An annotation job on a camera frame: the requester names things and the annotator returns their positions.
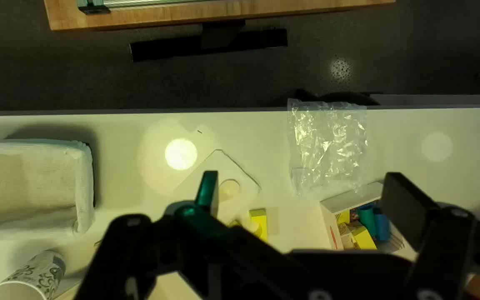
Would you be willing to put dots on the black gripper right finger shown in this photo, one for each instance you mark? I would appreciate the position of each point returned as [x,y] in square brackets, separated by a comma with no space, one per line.
[446,250]

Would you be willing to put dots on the clear plastic bag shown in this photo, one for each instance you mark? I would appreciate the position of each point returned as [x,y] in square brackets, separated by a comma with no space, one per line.
[329,143]

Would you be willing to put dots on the dark wicker bin white lining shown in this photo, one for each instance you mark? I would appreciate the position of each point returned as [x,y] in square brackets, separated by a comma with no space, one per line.
[29,183]

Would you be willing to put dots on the black table foot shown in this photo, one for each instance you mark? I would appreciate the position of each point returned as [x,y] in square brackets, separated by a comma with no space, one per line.
[208,43]

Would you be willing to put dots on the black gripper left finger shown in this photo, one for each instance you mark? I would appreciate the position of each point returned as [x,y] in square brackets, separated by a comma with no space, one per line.
[121,260]

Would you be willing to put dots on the clear plastic container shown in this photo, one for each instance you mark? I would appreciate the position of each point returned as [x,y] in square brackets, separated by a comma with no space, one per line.
[346,201]

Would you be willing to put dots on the patterned paper cup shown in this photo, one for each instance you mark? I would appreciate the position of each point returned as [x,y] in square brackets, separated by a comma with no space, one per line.
[29,276]

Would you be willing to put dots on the yellow cube block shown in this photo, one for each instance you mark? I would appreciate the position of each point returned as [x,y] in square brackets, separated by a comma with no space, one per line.
[259,226]

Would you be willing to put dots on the white paper napkin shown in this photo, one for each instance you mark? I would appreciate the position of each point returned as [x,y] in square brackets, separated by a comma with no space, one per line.
[234,168]

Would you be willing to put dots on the blue marker grey cap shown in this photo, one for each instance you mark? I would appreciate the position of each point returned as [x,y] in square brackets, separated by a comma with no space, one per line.
[383,226]

